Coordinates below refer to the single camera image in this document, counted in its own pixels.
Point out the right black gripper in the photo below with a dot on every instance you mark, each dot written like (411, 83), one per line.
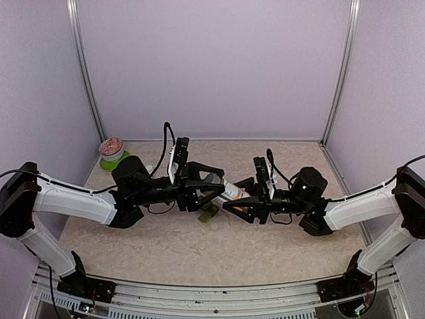
(259, 206)

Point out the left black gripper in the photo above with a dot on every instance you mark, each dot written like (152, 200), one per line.
(186, 192)

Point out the orange pill bottle grey cap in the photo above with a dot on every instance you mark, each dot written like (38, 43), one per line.
(231, 191)

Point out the green weekly pill organizer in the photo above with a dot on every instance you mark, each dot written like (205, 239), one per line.
(207, 212)

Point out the small white pill bottle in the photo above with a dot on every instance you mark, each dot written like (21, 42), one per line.
(149, 169)

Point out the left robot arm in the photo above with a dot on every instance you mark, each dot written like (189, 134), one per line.
(29, 191)

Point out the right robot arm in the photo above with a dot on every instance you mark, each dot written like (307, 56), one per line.
(402, 195)

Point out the red patterned white bowl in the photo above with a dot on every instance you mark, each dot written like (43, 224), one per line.
(111, 149)

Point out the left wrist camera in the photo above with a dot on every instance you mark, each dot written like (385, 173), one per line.
(178, 158)

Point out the front aluminium rail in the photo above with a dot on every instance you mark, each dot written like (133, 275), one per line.
(132, 299)

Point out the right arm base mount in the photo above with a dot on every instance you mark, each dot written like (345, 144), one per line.
(345, 287)

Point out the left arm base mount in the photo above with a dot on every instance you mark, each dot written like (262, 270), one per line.
(80, 285)

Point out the left aluminium frame post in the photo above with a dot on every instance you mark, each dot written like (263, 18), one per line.
(73, 17)

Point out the aluminium frame post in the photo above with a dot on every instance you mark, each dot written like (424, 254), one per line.
(73, 17)
(343, 71)

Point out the right aluminium frame post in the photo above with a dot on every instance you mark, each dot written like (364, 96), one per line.
(343, 71)

